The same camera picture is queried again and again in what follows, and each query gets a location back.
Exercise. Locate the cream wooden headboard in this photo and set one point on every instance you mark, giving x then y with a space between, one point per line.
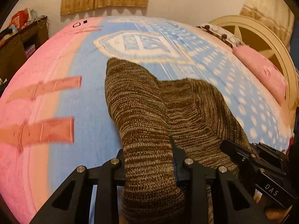
263 40

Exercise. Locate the brown knitted sweater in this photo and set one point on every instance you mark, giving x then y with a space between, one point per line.
152 116

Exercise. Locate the pink pillow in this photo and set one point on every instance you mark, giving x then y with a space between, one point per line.
266 72

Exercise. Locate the white patterned pillow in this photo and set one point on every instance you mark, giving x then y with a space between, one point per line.
224 35

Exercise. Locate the pink and blue bedspread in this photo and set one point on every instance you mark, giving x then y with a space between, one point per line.
54 115

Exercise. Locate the dark wooden desk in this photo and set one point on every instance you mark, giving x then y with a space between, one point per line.
13 50

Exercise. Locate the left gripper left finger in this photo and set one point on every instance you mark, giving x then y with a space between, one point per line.
72 200

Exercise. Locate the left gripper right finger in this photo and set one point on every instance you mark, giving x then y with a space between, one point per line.
203 186

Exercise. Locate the red bag on desk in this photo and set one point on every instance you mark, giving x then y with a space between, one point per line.
20 18

